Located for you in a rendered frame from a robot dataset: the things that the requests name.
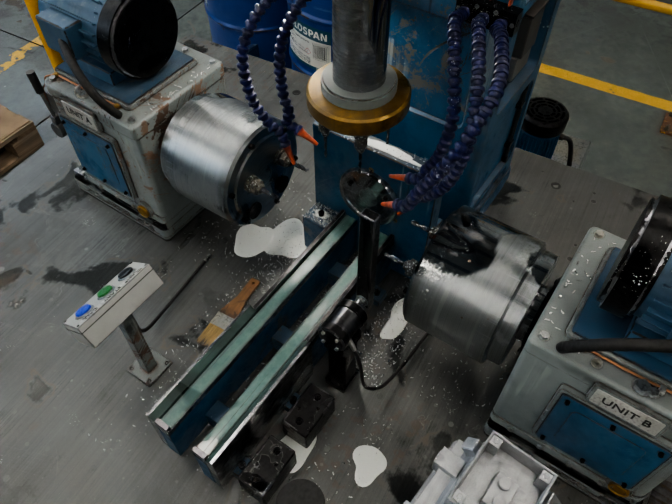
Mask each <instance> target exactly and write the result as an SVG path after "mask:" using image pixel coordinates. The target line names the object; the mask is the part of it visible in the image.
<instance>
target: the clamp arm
mask: <svg viewBox="0 0 672 504"><path fill-rule="evenodd" d="M380 221H381V215H380V214H378V213H376V212H374V211H372V210H370V209H368V208H365V209H364V210H363V211H362V213H361V214H360V223H359V245H358V267H357V289H356V299H357V298H358V297H359V298H358V299H357V300H360V301H361V299H362V298H363V300H362V302H363V304H365V302H366V304H365V305H364V307H365V308H367V309H369V308H370V306H371V305H372V304H373V302H374V291H375V279H376V268H377V256H378V244H379V233H380ZM356 299H355V300H356Z"/></svg>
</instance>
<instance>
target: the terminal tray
mask: <svg viewBox="0 0 672 504"><path fill-rule="evenodd" d="M495 438H497V439H499V441H500V442H499V444H495V443H494V442H493V440H494V439H495ZM544 473H547V474H548V475H549V479H548V480H546V479H544V478H543V474H544ZM557 477H558V475H557V474H556V473H554V472H553V471H551V470H550V469H548V468H547V467H546V466H544V465H543V464H541V463H540V462H538V461H537V460H536V459H534V458H533V457H531V456H530V455H528V454H527V453H526V452H524V451H523V450H521V449H520V448H518V447H517V446H516V445H514V444H513V443H511V442H510V441H508V440H507V439H506V438H504V437H503V436H501V435H500V434H498V433H497V432H496V431H494V430H493V431H492V432H491V434H490V435H489V437H488V438H487V440H486V441H485V442H483V444H482V446H481V447H480V448H479V449H478V451H477V453H476V455H474V457H473V459H472V461H471V462H470V463H469V464H468V466H467V468H466V469H465V470H464V472H463V474H462V475H461V476H460V478H459V480H458V482H457V483H455V485H454V487H453V489H452V490H451V491H450V493H449V495H448V497H446V498H445V500H444V502H443V504H542V503H543V501H544V499H545V498H546V496H547V494H548V492H549V491H550V489H551V487H552V485H553V484H554V482H555V480H556V478H557ZM458 493H460V494H462V495H463V499H462V500H458V499H457V497H456V496H457V494H458Z"/></svg>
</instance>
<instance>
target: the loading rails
mask: <svg viewBox="0 0 672 504"><path fill-rule="evenodd" d="M356 227H357V220H356V219H355V218H353V217H351V216H349V215H347V214H346V211H345V210H343V209H342V210H341V211H340V212H339V213H338V214H337V215H336V216H335V218H334V219H333V220H332V221H331V222H330V223H329V224H328V225H327V226H326V227H325V228H324V230H323V231H322V232H321V233H320V234H319V235H318V236H317V237H316V238H315V239H314V240H313V242H312V243H311V244H310V245H309V246H308V247H307V248H306V249H305V250H304V251H303V252H302V253H301V255H300V256H299V257H298V258H297V259H296V260H295V261H294V262H293V263H292V264H291V265H290V267H289V268H288V269H287V270H286V271H285V272H284V273H283V274H282V275H281V276H280V277H279V279H278V280H277V281H276V282H275V283H274V284H273V285H272V286H271V287H270V288H269V289H268V290H267V292H266V293H265V294H264V295H263V296H262V297H261V298H260V299H259V300H258V301H257V302H256V304H255V305H254V306H253V307H252V306H251V305H250V304H248V305H247V306H246V307H245V308H244V309H243V310H242V311H241V312H240V313H239V315H238V316H237V317H236V318H235V319H234V320H233V321H232V322H231V323H230V324H229V325H228V326H227V328H226V329H225V330H224V331H223V332H222V333H221V334H220V335H219V336H218V337H217V338H216V339H215V340H214V342H213V343H212V344H211V345H210V346H209V347H208V348H207V349H206V350H205V351H204V352H203V353H202V354H201V356H200V357H199V358H198V359H197V360H196V361H195V362H194V363H193V364H192V365H191V366H190V367H189V368H188V370H187V371H186V372H185V373H184V374H183V375H182V376H181V377H180V378H179V379H178V380H177V381H176V383H175V384H174V385H173V386H172V387H171V388H170V389H169V390H168V391H167V392H166V393H165V394H164V395H163V397H162V398H161V399H160V400H159V401H158V402H157V403H156V404H155V405H154V406H153V407H152V408H151V409H150V411H149V412H148V413H147V414H146V416H147V417H148V419H149V421H150V422H151V424H152V425H153V427H154V429H155V430H156V432H157V433H158V435H159V437H160V438H161V440H162V442H163V443H165V444H166V445H167V446H169V447H170V448H171V449H172V450H173V451H175V452H176V453H177V454H179V455H180V456H181V455H182V454H183V453H184V452H185V450H186V449H187V448H188V447H189V446H190V445H191V443H192V442H193V441H194V440H195V439H196V438H197V436H198V435H199V434H200V433H201V432H202V430H203V429H204V428H205V427H206V426H207V425H208V423H209V424H210V425H211V426H213V427H214V428H213V429H212V430H211V431H210V432H209V433H208V435H207V436H206V437H205V438H204V439H203V441H202V442H201V443H200V444H199V445H198V446H194V447H193V448H192V449H191V450H192V452H193V454H194V456H195V458H196V460H197V462H198V463H199V465H200V467H201V469H202V471H203V473H204V474H205V475H206V476H207V477H209V478H210V479H211V480H212V481H214V482H215V483H217V484H218V485H219V486H221V487H222V488H223V489H224V488H225V486H226V485H227V484H228V483H229V481H230V480H231V479H232V477H233V476H235V477H236V478H238V476H239V475H240V473H241V472H242V471H243V469H244V468H245V467H246V466H247V464H248V463H249V462H250V460H251V459H250V458H249V456H250V454H251V453H252V452H253V451H254V449H255V448H256V447H257V445H258V444H259V443H260V442H261V440H262V439H263V438H264V436H265V435H266V434H267V433H268V431H269V430H270V429H271V427H272V426H273V425H274V424H275V422H276V421H277V420H278V419H279V417H280V416H281V415H282V413H283V412H284V411H285V410H286V411H287V412H288V411H289V410H290V409H291V408H292V406H293V405H294V404H295V403H296V401H297V400H298V399H299V397H300V396H301V395H300V394H299V392H300V390H301V389H302V388H303V387H304V385H305V384H306V383H307V381H308V380H309V379H310V378H311V376H312V375H313V368H314V366H315V365H316V364H317V362H318V361H319V360H320V359H321V357H322V356H323V355H324V354H325V352H326V351H328V348H326V347H325V346H324V343H322V342H321V340H322V339H321V338H320V336H319V333H318V329H319V328H320V326H321V325H322V324H323V323H324V322H325V321H327V320H328V319H329V318H330V317H331V315H332V314H333V313H334V312H335V310H336V307H337V306H338V304H339V303H340V302H341V301H342V300H343V299H350V300H353V301H355V299H356V289H357V267H358V257H357V258H356V259H355V260H354V261H353V262H352V264H351V265H350V266H349V267H347V266H345V265H344V264H345V262H346V261H347V260H348V259H349V258H350V257H351V255H352V254H353V253H354V252H355V251H356ZM394 238H395V236H394V235H392V234H390V236H388V235H386V234H384V233H382V232H380V233H379V244H378V256H377V268H376V279H375V291H374V302H373V304H374V305H376V306H377V307H378V306H379V305H380V304H381V303H382V301H383V300H384V299H385V298H386V296H387V291H386V290H384V289H383V288H381V287H379V286H378V285H379V284H380V282H381V281H382V280H383V279H384V277H385V276H386V275H387V273H388V272H389V271H390V270H391V262H392V260H390V259H389V258H388V257H385V253H386V252H387V253H388V254H389V255H392V254H393V245H394ZM328 283H329V284H331V285H333V286H332V287H331V289H330V290H329V291H328V292H327V293H326V295H325V296H324V297H323V298H322V299H321V300H320V302H319V303H318V304H317V305H316V306H315V308H314V309H313V310H312V311H311V312H310V314H309V315H308V316H307V317H306V318H305V319H304V321H303V322H302V323H301V324H300V325H299V327H298V328H297V329H296V330H295V331H294V332H293V331H292V330H290V329H289V328H290V327H291V326H292V325H293V324H294V322H295V321H296V320H297V319H298V318H299V317H300V315H301V314H302V313H303V312H304V311H305V309H306V308H307V307H308V306H309V305H310V304H311V302H312V301H313V300H314V299H315V298H316V297H317V295H318V294H319V293H320V292H321V291H322V290H323V288H324V287H325V286H326V285H327V284H328ZM273 347H274V348H275V349H277V350H278V352H277V353H276V354H275V355H274V356H273V357H272V359H271V360H270V361H269V362H268V363H267V365H266V366H265V367H264V368H263V369H262V371H261V372H260V373H259V374H258V375H257V376H256V378H255V379H254V380H253V381H252V382H251V384H250V385H249V386H248V387H247V388H246V390H245V391H244V392H243V393H242V394H241V395H240V397H239V398H238V399H237V400H236V401H235V403H234V404H233V405H232V406H231V407H228V406H227V405H225V403H226V402H227V401H228V400H229V399H230V398H231V396H232V395H233V394H234V393H235V392H236V391H237V389H238V388H239V387H240V386H241V385H242V383H243V382H244V381H245V380H246V379H247V378H248V376H249V375H250V374H251V373H252V372H253V371H254V369H255V368H256V367H257V366H258V365H259V364H260V362H261V361H262V360H263V359H264V358H265V356H266V355H267V354H268V353H269V352H270V351H271V349H272V348H273Z"/></svg>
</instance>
